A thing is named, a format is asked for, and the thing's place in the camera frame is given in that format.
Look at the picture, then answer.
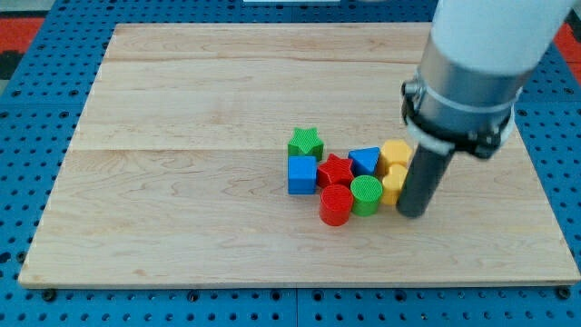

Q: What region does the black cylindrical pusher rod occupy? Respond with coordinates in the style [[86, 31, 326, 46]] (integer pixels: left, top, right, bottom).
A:
[[396, 144, 454, 218]]

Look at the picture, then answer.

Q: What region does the yellow heart block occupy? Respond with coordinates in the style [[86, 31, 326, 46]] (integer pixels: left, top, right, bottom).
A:
[[381, 163, 408, 205]]

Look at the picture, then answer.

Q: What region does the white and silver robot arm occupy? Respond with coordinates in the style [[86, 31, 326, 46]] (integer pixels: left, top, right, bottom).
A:
[[396, 0, 575, 218]]

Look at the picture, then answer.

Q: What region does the yellow hexagon block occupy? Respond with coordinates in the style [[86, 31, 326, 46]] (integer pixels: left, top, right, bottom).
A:
[[376, 139, 412, 176]]

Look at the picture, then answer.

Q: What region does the blue triangle block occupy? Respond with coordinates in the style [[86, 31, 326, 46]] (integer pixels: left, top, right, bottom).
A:
[[348, 147, 379, 176]]

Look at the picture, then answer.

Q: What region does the green cylinder block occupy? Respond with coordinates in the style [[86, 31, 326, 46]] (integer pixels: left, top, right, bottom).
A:
[[350, 175, 383, 217]]

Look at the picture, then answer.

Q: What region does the red star block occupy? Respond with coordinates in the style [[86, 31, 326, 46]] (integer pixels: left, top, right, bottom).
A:
[[317, 154, 354, 189]]

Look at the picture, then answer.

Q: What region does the red cylinder block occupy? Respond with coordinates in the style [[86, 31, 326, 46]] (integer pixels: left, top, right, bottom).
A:
[[319, 184, 354, 226]]

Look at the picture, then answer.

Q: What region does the green star block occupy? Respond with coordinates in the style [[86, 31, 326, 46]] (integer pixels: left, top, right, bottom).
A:
[[287, 127, 324, 162]]

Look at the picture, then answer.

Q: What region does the blue cube block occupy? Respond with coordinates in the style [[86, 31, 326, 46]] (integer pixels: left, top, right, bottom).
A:
[[287, 156, 317, 194]]

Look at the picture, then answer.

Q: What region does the light wooden board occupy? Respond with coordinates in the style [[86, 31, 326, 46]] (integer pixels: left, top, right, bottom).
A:
[[19, 23, 580, 289]]

